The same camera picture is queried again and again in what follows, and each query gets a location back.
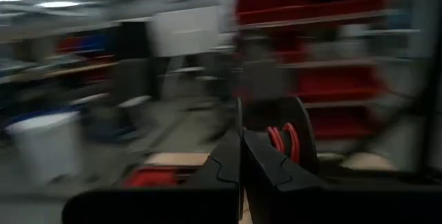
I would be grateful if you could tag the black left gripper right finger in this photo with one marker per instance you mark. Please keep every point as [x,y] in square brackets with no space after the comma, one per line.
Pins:
[266,172]

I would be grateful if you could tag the red collapsible bin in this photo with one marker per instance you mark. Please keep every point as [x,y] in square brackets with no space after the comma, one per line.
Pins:
[152,177]

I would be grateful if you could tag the white trash bin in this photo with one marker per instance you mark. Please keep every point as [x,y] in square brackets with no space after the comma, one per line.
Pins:
[45,144]

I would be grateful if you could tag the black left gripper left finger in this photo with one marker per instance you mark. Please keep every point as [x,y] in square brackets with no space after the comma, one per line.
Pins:
[228,168]

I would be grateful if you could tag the black partition panel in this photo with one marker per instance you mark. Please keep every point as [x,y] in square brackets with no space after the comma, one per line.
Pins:
[133,54]

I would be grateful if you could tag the wooden workbench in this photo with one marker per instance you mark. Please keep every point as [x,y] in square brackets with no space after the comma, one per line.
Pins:
[79,69]

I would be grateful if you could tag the white board panel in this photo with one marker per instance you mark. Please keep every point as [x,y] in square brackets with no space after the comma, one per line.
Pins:
[186,30]

